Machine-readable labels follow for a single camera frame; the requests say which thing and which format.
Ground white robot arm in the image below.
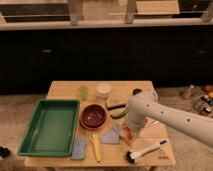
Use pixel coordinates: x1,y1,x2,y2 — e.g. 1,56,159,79
127,91,213,148

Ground white plastic cup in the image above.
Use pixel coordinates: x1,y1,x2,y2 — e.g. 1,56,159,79
96,82,111,99

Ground grey folded cloth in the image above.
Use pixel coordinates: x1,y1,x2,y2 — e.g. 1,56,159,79
100,124,121,144

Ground yellow banana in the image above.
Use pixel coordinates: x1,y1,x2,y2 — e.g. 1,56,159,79
89,134,102,162

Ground green plastic cup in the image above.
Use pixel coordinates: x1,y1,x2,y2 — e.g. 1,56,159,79
78,86,89,100

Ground dark red bowl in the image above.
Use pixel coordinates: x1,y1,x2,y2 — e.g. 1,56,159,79
80,104,107,130

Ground black brown eraser block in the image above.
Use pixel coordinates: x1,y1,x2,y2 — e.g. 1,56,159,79
105,100,126,110

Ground blue grey sponge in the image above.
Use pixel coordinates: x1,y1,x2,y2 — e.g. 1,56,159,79
71,138,86,160

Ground green plastic tray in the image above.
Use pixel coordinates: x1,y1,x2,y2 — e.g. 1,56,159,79
17,99,80,157

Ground dark cabinet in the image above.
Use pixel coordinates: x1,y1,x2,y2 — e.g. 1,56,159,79
0,26,213,94

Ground metal cup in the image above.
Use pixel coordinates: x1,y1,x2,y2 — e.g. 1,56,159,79
133,88,142,95

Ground red yellow apple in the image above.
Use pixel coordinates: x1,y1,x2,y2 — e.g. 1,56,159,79
120,127,132,145

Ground metal spoon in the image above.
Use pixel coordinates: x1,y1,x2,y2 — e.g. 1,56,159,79
144,121,159,128

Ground green pepper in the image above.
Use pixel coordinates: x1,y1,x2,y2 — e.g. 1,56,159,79
110,107,129,119

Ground white black dish brush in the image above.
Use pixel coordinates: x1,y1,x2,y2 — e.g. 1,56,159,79
125,140,167,164

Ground wooden table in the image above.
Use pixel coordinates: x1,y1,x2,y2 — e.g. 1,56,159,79
25,81,176,169

